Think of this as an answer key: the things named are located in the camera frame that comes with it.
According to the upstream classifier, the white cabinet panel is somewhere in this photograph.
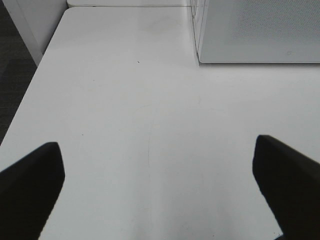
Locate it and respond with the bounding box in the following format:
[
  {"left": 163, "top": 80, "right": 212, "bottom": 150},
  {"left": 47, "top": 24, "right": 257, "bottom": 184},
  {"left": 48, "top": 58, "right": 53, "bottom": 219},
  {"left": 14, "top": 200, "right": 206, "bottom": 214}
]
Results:
[{"left": 3, "top": 0, "right": 68, "bottom": 66}]

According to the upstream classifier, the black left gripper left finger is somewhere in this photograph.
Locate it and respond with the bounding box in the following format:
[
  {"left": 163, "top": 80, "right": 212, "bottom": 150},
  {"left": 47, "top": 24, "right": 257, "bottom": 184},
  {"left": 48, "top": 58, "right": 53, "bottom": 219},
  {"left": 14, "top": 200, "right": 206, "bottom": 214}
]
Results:
[{"left": 0, "top": 142, "right": 65, "bottom": 240}]

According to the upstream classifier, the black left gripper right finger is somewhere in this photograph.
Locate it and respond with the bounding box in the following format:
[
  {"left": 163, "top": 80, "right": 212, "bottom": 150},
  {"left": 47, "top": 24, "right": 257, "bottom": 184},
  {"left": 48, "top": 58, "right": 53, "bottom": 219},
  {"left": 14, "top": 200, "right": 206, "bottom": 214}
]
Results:
[{"left": 252, "top": 135, "right": 320, "bottom": 240}]

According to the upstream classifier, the white microwave door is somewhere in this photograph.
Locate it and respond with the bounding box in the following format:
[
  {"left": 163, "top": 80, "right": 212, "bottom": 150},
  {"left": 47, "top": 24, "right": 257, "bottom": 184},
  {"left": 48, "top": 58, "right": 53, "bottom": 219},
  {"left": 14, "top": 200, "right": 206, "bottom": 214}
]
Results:
[{"left": 191, "top": 0, "right": 320, "bottom": 63}]

